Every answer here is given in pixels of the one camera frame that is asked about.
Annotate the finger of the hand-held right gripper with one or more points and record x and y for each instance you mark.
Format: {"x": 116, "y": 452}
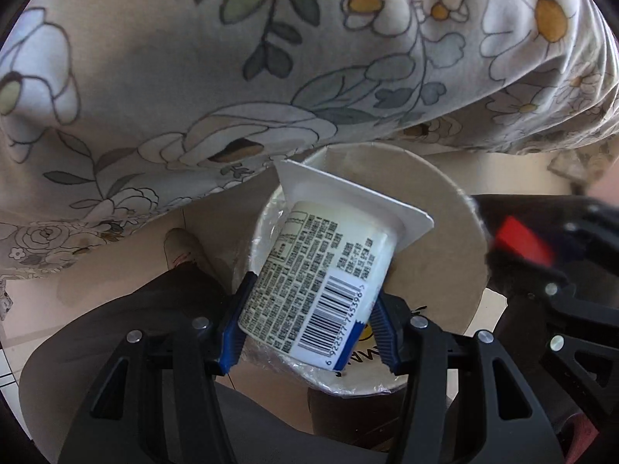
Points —
{"x": 556, "y": 319}
{"x": 570, "y": 225}

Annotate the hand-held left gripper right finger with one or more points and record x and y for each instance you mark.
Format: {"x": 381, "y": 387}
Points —
{"x": 384, "y": 333}

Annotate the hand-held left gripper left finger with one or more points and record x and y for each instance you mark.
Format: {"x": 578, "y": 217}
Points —
{"x": 232, "y": 333}

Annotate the red toy block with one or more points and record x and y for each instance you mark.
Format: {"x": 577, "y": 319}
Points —
{"x": 524, "y": 241}

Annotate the paper bucket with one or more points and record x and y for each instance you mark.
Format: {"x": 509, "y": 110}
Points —
{"x": 435, "y": 270}

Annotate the white yogurt cup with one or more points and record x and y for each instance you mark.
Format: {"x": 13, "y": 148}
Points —
{"x": 314, "y": 261}

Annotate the person's dark trouser leg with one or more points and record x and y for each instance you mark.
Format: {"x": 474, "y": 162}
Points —
{"x": 145, "y": 309}

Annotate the person's beige shoe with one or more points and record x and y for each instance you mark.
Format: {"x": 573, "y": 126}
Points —
{"x": 186, "y": 249}

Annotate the pink cloth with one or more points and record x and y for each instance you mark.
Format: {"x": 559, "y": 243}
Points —
{"x": 585, "y": 437}

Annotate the floral bedspread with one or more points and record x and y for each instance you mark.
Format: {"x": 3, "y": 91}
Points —
{"x": 145, "y": 82}

